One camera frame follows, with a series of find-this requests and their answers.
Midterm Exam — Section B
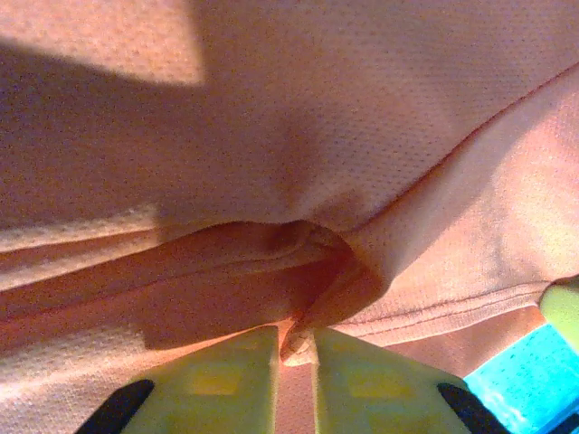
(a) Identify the teal plastic basket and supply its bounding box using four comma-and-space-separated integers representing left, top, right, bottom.
463, 322, 579, 434

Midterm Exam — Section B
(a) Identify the orange t-shirt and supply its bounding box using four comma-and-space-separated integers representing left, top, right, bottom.
0, 0, 579, 434

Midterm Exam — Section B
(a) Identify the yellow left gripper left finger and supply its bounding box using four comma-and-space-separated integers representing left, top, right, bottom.
76, 325, 280, 434

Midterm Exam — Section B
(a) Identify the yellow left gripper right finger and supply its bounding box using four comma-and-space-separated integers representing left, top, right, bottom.
311, 326, 513, 434

